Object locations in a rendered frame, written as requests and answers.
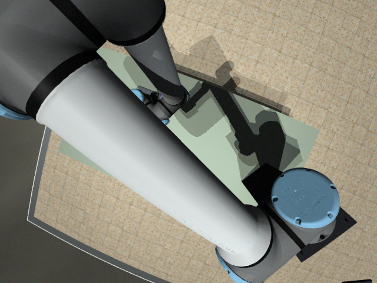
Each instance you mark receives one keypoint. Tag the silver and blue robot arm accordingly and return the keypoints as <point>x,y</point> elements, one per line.
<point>50,71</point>

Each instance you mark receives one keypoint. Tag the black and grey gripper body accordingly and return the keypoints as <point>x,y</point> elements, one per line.
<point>155,100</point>

